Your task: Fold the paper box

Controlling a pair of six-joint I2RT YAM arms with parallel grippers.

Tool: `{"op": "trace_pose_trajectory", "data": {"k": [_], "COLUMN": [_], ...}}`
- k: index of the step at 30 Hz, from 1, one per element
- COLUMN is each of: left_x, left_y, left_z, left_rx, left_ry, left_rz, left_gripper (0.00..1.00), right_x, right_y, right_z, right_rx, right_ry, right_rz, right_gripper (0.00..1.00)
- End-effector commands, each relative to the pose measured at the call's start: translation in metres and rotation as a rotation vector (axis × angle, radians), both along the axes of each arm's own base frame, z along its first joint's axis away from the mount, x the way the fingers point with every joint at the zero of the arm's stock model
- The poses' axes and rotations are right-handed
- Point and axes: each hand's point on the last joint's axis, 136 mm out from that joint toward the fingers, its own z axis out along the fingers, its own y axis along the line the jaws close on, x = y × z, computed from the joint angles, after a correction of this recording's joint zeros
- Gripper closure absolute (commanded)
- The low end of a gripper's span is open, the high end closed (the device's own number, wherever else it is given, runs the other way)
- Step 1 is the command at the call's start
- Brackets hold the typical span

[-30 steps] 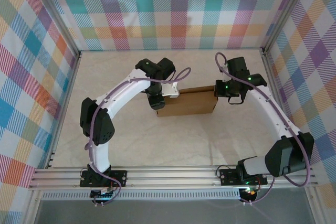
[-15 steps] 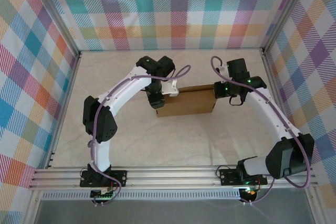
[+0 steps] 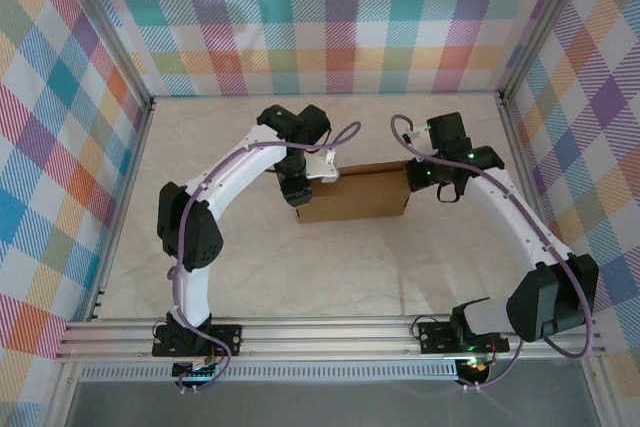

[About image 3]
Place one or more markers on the brown cardboard box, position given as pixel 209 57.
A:
pixel 360 197

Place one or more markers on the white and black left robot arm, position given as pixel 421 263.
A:
pixel 235 167

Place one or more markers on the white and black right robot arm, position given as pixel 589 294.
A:
pixel 515 217

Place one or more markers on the right controller board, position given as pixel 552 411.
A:
pixel 475 367

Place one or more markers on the controller board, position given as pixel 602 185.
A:
pixel 475 367
pixel 197 372

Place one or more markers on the left controller board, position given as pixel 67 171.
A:
pixel 197 372

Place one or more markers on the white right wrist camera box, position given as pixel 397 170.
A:
pixel 417 133

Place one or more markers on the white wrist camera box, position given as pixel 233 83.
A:
pixel 417 133
pixel 325 169

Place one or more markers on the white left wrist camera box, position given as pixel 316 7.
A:
pixel 325 169

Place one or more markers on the silver right table side rail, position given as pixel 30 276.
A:
pixel 517 147

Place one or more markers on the silver table side rail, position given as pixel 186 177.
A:
pixel 517 147
pixel 131 172

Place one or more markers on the silver right frame post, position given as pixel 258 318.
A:
pixel 547 22

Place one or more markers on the silver frame post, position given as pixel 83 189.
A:
pixel 547 22
pixel 100 27

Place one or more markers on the silver left table side rail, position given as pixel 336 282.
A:
pixel 131 172

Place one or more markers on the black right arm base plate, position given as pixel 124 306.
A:
pixel 435 337

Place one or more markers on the long aluminium mounting rail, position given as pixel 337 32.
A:
pixel 325 337

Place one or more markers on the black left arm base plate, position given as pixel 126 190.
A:
pixel 227 339

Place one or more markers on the silver left frame post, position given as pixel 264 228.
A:
pixel 100 27

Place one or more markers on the silver frame leg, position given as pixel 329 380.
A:
pixel 60 397
pixel 600 392

